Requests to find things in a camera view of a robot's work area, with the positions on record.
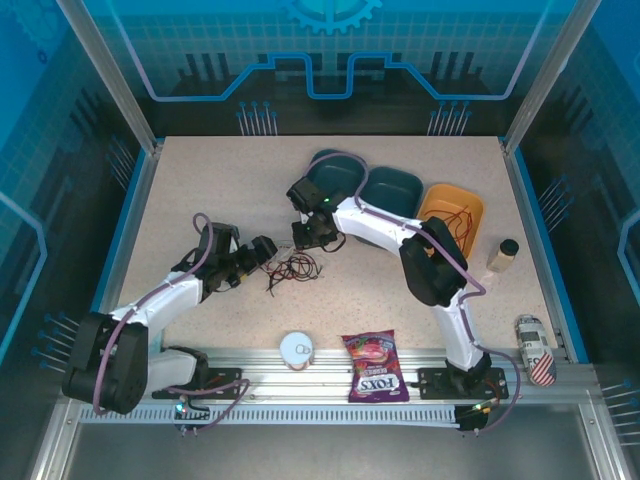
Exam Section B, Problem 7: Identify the thin white cable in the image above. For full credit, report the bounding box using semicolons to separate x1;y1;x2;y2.
272;242;304;262

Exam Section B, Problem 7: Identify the orange plastic bin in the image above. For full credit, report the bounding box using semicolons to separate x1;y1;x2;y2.
414;183;486;261

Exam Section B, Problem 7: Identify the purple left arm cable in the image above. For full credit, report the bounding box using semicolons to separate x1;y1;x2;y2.
92;212;251;432

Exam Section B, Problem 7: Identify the silver pull-tab tin can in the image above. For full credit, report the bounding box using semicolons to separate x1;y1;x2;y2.
278;331;316;372

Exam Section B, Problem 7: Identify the spice bottle with black lid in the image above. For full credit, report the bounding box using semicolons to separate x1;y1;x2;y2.
485;238;520;274

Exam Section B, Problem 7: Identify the aluminium frame post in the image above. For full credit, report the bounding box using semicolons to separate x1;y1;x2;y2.
502;0;605;156
53;0;166;154

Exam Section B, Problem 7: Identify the purple Fox's candy bag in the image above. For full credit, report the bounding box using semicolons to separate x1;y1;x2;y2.
341;328;411;404

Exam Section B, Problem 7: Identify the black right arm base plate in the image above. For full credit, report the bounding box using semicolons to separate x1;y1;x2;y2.
417;366;507;401

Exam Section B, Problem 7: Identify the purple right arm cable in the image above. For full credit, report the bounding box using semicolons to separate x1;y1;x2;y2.
312;149;522;434

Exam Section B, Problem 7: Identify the white slotted cable duct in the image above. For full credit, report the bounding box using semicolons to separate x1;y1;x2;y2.
79;402;464;427

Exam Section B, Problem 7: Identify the teal plastic bin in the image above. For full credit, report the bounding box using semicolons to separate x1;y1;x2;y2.
351;166;425;247
305;148;369;201

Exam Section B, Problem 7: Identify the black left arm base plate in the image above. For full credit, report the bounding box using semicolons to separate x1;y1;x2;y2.
199;367;244;399

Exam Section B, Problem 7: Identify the thin black cable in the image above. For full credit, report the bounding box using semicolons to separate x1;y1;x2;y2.
279;252;325;284
264;252;306;297

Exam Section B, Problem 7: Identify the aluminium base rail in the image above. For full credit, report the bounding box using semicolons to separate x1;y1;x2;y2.
149;345;574;404

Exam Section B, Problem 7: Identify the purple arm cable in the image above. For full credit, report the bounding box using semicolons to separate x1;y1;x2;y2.
312;149;522;434
92;212;251;432

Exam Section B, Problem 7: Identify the black connector module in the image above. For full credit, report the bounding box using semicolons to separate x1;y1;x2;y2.
172;398;211;437
455;402;501;437

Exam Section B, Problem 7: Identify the striped drink can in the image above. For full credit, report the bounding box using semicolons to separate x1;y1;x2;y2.
513;313;558;388

